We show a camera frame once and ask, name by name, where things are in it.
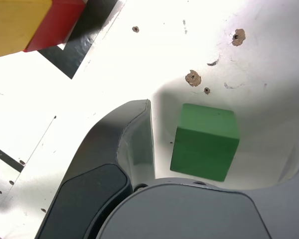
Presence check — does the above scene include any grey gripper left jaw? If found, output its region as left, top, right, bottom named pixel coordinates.
left=36, top=99, right=156, bottom=239

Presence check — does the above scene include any red cube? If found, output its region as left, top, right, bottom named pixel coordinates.
left=22, top=0, right=87, bottom=53

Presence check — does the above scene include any black tape strip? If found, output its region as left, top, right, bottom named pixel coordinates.
left=0, top=142, right=24, bottom=172

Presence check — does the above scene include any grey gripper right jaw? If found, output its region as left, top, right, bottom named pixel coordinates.
left=96, top=133, right=299, bottom=239

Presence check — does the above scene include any black tape square outline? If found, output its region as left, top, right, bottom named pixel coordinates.
left=37, top=0, right=127, bottom=80

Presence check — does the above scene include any green cube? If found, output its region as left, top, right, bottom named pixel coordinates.
left=169, top=103, right=240, bottom=182

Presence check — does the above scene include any yellow cube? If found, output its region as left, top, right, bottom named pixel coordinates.
left=0, top=0, right=52, bottom=60

